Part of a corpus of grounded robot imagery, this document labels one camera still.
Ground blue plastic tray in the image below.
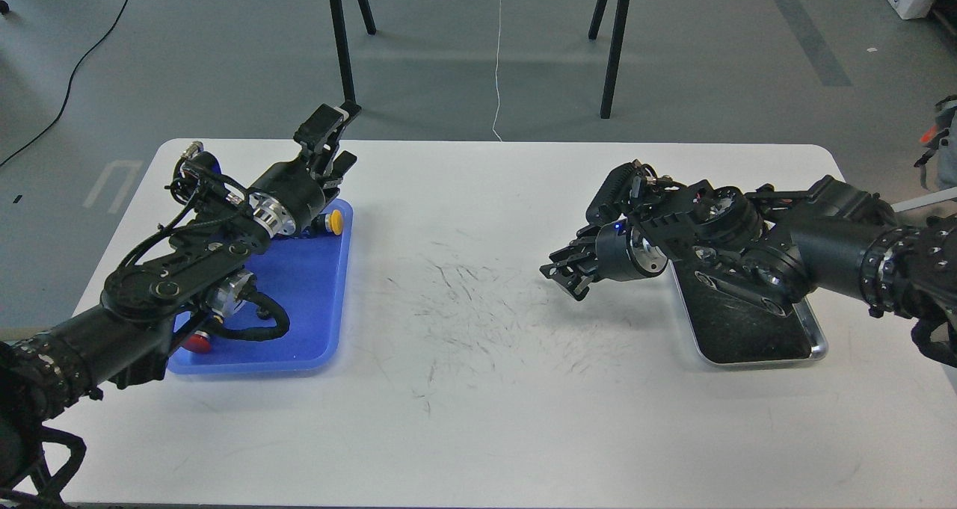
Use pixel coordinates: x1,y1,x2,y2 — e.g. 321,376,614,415
167,199,353,375

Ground silver metal tray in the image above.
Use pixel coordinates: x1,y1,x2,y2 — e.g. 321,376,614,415
672,262,828,368

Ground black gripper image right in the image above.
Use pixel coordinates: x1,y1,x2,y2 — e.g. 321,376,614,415
540,223,668,301

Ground red push button switch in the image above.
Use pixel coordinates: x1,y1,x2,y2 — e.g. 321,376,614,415
182,330,212,354

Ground black cable on floor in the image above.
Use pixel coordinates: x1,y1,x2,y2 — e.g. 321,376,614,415
0,0,218,170

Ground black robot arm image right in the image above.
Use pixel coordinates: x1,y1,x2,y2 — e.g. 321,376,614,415
540,161,955,366

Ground yellow push button switch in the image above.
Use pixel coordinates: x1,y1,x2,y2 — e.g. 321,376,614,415
309,209,345,237

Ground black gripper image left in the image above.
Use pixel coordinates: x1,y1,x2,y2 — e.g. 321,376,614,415
250,102,363,237

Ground black table legs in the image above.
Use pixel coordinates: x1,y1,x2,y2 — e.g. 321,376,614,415
587,0,631,120
329,0,378,102

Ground black table legs left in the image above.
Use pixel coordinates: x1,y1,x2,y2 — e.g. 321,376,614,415
329,0,378,102

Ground black table legs right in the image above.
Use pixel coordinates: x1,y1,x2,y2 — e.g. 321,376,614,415
587,0,631,120

